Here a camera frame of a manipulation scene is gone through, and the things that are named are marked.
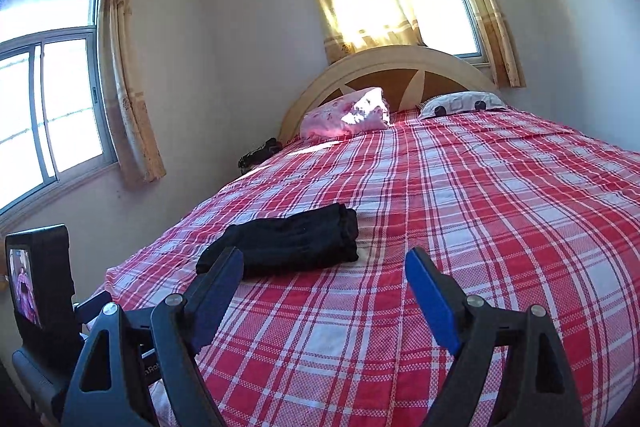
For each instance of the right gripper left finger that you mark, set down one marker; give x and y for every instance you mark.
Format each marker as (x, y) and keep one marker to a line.
(110, 386)

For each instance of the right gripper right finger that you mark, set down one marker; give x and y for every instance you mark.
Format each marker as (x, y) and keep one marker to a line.
(537, 386)

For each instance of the black pants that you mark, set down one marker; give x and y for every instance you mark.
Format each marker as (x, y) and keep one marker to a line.
(309, 240)

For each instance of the red plaid bed sheet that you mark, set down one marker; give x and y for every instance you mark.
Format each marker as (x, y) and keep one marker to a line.
(518, 209)

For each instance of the side window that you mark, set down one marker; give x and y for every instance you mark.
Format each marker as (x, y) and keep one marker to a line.
(53, 123)

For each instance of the black item beside bed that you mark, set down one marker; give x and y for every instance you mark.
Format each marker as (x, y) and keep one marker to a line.
(256, 157)

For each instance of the side window curtain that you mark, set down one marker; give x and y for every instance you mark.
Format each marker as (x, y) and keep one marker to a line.
(127, 117)

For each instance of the white black-dotted pillow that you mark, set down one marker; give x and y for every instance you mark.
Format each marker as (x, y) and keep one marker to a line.
(459, 103)

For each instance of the pink floral pillow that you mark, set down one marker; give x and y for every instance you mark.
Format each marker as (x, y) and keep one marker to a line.
(351, 114)

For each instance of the cream wooden headboard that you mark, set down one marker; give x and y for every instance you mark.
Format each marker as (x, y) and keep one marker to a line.
(408, 76)

